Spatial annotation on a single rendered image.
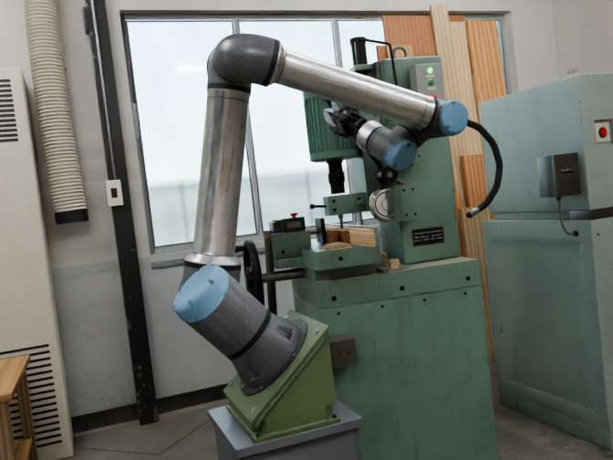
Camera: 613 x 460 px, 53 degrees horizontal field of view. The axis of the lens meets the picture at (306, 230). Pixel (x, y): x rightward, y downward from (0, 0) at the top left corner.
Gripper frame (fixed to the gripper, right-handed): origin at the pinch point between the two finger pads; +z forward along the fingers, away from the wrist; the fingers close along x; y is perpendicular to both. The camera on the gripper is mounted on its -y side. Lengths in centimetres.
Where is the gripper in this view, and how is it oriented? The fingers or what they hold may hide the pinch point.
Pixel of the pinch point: (327, 113)
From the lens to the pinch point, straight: 201.0
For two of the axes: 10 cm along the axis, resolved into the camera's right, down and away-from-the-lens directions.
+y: -3.6, -5.5, -7.6
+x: -7.3, 6.7, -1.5
